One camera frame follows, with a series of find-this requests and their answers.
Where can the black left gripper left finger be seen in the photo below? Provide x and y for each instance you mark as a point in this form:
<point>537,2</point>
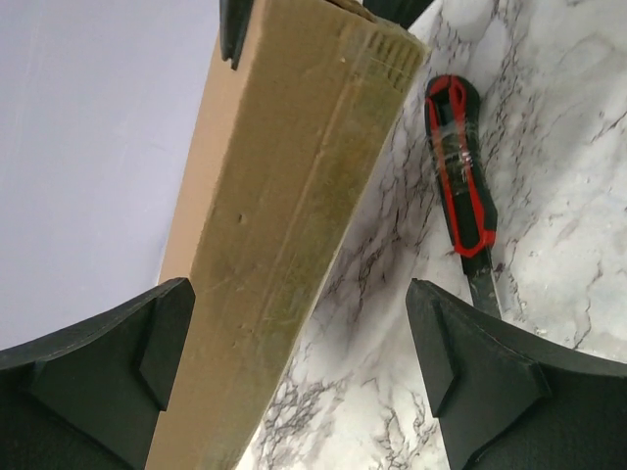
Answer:
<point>89,396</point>

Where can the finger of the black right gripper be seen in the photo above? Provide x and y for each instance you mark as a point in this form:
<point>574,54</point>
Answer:
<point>402,12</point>
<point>234,17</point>

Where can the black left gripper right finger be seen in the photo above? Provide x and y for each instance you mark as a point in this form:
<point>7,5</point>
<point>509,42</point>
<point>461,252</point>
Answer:
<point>507,399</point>

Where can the red black utility knife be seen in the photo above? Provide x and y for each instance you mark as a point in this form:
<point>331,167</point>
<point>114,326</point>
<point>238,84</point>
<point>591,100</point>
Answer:
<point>451,114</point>

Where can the brown cardboard express box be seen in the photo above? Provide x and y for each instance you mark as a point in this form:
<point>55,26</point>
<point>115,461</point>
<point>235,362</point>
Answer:
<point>284,144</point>

